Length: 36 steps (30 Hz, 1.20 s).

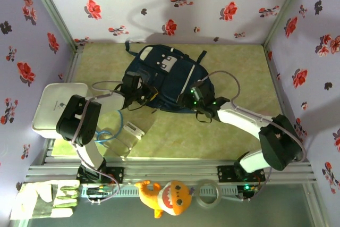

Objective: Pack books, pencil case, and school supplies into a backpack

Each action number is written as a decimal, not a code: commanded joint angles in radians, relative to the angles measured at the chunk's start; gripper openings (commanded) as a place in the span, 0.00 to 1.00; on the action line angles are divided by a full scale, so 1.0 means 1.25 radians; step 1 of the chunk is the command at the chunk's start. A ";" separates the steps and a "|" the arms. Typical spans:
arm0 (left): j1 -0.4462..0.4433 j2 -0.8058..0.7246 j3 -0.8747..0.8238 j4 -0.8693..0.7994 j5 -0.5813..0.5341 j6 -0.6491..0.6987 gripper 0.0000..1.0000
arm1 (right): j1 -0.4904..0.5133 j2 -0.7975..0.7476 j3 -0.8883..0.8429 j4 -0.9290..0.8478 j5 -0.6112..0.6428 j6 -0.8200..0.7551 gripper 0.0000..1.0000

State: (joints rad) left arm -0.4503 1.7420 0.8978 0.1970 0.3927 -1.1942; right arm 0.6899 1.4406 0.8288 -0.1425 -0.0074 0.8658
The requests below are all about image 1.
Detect navy blue backpack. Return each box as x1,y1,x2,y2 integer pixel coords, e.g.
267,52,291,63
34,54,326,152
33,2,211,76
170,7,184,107
122,40,216,115

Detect clear plastic case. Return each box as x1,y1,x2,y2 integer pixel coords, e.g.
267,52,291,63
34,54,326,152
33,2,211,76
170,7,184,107
97,106,139,159

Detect blue tube stethoscope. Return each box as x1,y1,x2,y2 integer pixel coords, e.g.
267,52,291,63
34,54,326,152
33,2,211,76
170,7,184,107
96,108,124,144

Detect small white plastic stand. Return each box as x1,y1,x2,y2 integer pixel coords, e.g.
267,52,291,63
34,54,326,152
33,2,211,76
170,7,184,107
123,121,146,140

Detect white storage box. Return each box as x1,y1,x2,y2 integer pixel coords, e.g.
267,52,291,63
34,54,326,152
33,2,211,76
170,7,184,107
31,82,90,139

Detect clear tape roll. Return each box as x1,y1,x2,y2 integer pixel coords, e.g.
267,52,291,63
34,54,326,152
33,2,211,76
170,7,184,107
195,179,221,208

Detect orange shark plush toy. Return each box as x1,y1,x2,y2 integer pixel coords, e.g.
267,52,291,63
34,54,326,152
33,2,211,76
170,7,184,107
134,180,192,219

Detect white green work glove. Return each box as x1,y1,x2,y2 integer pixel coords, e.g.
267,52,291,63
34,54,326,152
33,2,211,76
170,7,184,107
10,179,81,221

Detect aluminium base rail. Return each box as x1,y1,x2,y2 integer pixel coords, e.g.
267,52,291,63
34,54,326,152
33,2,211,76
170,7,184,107
25,157,318,185

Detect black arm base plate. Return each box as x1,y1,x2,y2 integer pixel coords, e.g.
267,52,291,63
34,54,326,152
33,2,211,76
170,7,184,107
217,165,266,183
76,166,125,184

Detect white slotted cable duct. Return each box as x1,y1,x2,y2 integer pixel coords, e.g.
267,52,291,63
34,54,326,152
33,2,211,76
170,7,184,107
81,184,240,198

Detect aluminium corner post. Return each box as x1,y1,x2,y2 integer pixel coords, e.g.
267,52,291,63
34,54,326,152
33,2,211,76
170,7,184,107
263,0,311,47
25,0,77,49

